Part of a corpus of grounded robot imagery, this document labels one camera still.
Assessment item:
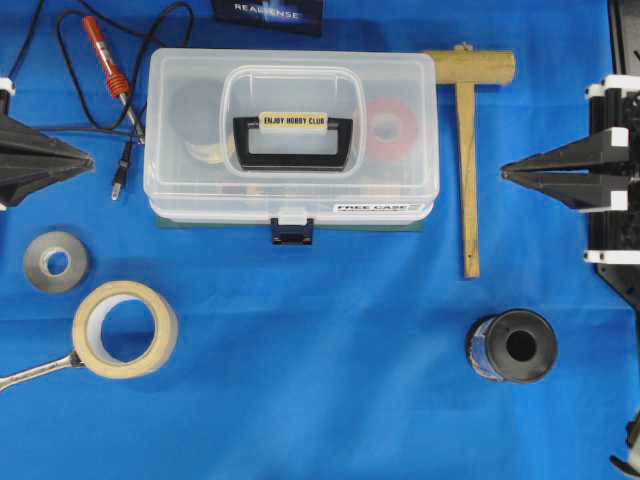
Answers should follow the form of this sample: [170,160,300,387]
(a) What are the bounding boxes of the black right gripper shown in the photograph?
[501,75,639,265]

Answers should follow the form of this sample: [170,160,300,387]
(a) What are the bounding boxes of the black RealSense box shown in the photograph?
[210,0,325,36]

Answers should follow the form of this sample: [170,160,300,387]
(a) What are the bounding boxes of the wooden mallet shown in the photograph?
[424,43,516,279]

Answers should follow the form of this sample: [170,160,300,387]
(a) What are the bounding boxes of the black power cable with plug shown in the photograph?
[6,0,195,202]

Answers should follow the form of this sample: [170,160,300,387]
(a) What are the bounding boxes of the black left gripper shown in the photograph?
[0,77,95,207]

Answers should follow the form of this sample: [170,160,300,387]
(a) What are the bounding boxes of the orange handled soldering iron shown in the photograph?
[82,15,146,145]

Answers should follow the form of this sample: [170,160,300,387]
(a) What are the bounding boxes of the grey tape roll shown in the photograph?
[23,231,89,294]

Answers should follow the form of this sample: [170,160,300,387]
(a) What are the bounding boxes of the black white object at corner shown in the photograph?
[609,412,640,479]

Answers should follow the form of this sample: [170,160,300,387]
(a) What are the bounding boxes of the red tape roll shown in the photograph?
[366,98,417,161]

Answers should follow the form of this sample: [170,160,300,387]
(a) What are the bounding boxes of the beige masking tape roll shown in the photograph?
[71,280,178,380]

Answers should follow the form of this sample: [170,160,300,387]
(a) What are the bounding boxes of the black yellow wire spool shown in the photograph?
[169,79,224,165]

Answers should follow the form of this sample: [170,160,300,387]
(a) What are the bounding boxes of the dark blue box latch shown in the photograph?
[271,218,314,245]

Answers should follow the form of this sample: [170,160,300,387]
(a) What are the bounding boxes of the silver metal wrench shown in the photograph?
[0,351,85,391]

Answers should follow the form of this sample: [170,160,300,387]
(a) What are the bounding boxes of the blue table cloth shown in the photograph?
[1,1,639,479]

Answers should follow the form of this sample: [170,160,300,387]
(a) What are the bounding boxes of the black box carry handle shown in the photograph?
[233,117,353,172]

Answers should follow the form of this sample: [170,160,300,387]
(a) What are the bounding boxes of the clear plastic tool box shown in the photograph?
[143,48,439,226]

